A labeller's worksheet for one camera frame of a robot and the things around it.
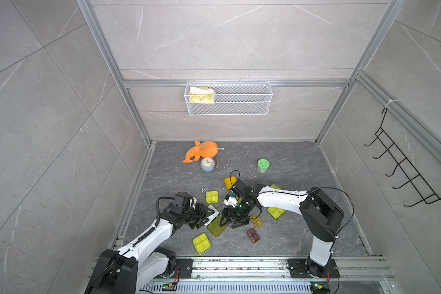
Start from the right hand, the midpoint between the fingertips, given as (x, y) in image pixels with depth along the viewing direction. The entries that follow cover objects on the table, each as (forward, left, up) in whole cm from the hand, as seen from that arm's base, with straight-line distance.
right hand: (227, 226), depth 80 cm
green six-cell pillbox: (+7, -24, -4) cm, 25 cm away
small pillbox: (-6, +12, -4) cm, 14 cm away
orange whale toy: (+45, +11, +3) cm, 46 cm away
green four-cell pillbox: (+16, +8, -4) cm, 18 cm away
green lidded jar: (+34, -21, +1) cm, 40 cm away
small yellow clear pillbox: (+4, -14, -4) cm, 15 cm away
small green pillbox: (+22, -27, -4) cm, 35 cm away
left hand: (+6, +6, +2) cm, 9 cm away
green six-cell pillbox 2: (+3, +6, -4) cm, 8 cm away
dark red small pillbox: (-3, -12, -4) cm, 13 cm away
